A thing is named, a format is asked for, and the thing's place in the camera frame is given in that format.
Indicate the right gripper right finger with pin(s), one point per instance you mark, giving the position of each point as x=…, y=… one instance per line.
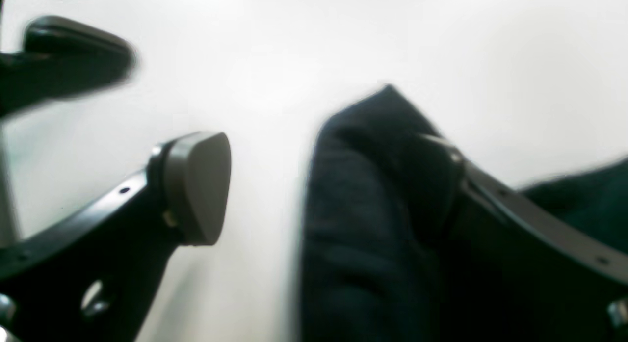
x=512, y=272

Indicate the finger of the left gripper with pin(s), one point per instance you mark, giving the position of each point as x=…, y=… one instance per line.
x=61, y=58

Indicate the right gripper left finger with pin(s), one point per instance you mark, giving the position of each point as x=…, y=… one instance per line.
x=93, y=276

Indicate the black T-shirt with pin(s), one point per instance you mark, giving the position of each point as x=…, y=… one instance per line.
x=366, y=275

